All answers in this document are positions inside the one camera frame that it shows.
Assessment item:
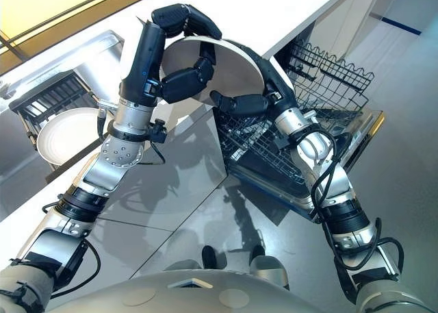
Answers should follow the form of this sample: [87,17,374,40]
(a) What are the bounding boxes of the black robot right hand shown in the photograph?
[209,41,299,118]

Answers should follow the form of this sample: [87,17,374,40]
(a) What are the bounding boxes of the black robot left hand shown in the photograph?
[118,3,224,105]

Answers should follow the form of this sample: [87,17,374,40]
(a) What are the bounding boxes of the round white plate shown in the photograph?
[160,35,267,107]

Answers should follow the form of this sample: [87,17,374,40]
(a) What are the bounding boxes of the open dishwasher door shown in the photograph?
[222,108,386,222]

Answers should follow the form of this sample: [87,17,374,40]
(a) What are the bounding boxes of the stainless steel sink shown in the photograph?
[0,29,125,182]

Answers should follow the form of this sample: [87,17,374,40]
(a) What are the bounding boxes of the black dish drying rack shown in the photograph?
[8,69,101,153]

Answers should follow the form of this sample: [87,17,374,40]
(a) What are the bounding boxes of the grey cabinet front panel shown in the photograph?
[91,103,229,227]

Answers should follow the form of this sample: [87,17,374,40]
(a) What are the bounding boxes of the white plate with rim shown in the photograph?
[36,108,104,165]

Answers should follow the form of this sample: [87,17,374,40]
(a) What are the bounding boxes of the blue floor tape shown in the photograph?
[380,16,423,36]

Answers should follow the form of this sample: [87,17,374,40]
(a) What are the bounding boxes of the dark robot right foot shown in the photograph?
[250,245,268,262]

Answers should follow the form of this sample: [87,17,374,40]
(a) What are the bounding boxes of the dark robot foot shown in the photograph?
[201,245,218,270]
[250,245,268,262]

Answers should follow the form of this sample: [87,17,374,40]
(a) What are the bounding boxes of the dark robot left foot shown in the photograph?
[201,245,218,270]

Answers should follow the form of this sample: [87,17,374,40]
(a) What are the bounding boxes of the silver robot right leg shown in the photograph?
[248,254,291,290]

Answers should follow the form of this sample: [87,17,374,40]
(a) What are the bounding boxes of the grey robot torso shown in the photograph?
[43,267,347,313]

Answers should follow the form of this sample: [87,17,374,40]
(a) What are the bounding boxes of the black wire dishwasher lower rack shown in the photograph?
[214,103,364,188]

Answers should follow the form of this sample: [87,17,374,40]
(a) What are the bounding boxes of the black wire dishwasher rack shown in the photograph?
[286,38,374,112]
[214,103,364,188]

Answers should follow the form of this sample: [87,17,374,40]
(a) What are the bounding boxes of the black wire dishwasher upper rack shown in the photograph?
[286,38,374,112]

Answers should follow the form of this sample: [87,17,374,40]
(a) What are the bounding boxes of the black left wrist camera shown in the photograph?
[148,118,168,145]

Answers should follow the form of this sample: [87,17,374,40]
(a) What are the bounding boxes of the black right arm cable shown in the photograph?
[309,127,405,295]

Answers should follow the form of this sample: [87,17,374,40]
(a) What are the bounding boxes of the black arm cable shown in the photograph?
[309,127,405,295]
[50,238,102,290]

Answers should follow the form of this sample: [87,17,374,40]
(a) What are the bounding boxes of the dark window frame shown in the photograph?
[0,0,162,60]

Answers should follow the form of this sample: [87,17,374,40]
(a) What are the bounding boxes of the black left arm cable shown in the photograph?
[50,238,102,290]

